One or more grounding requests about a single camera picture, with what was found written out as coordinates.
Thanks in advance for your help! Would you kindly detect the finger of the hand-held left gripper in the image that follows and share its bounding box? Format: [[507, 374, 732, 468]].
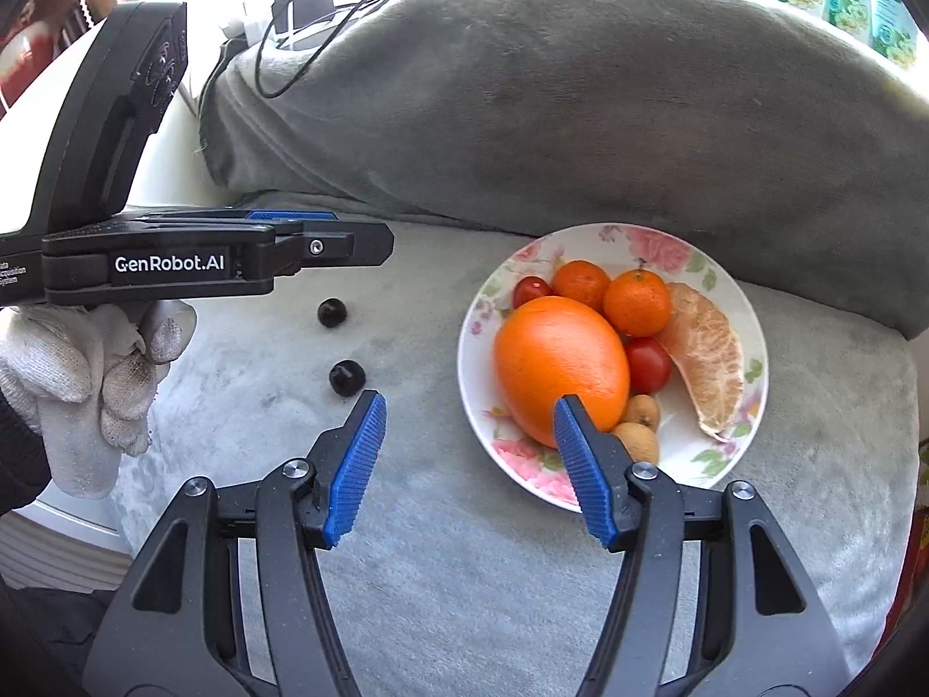
[[127, 208, 342, 229], [272, 221, 395, 278]]

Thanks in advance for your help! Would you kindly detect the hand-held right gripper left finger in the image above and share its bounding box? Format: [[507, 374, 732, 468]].
[[83, 390, 388, 697]]

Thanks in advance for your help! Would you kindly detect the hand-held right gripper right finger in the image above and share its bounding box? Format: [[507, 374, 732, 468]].
[[553, 392, 854, 697]]

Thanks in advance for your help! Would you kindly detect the floral white plate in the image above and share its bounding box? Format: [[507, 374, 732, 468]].
[[457, 222, 769, 511]]

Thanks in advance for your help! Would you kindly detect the brown longan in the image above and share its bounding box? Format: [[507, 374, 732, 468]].
[[611, 422, 660, 466], [618, 393, 661, 433]]

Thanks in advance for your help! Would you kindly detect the red cherry tomato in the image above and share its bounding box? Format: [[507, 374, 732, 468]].
[[514, 276, 554, 310], [624, 337, 673, 394]]

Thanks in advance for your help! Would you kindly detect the peeled grapefruit segment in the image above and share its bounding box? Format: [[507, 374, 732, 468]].
[[655, 282, 746, 443]]

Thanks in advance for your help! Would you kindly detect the large mandarin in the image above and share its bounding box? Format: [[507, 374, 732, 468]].
[[603, 268, 672, 338]]

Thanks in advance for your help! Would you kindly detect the small mandarin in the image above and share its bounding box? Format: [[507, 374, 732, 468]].
[[553, 260, 612, 312]]

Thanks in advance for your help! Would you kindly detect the person's left forearm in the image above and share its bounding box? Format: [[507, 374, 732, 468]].
[[0, 388, 53, 516]]

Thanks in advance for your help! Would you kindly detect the person's left hand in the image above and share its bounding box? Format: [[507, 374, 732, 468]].
[[0, 299, 199, 499]]

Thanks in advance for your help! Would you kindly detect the large orange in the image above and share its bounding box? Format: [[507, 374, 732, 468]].
[[494, 296, 631, 449]]

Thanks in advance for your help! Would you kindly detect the light grey fleece blanket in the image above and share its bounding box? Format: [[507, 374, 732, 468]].
[[109, 192, 921, 697]]

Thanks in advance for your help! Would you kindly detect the black power adapter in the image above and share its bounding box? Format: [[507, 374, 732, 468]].
[[272, 0, 336, 41]]

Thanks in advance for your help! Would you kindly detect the dark grey cushion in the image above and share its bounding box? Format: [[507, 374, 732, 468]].
[[199, 0, 929, 339]]

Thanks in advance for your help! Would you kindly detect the dark cloth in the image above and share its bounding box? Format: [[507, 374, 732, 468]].
[[0, 581, 117, 697]]

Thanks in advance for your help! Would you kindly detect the black cable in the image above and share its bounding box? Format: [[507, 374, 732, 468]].
[[257, 0, 411, 100]]

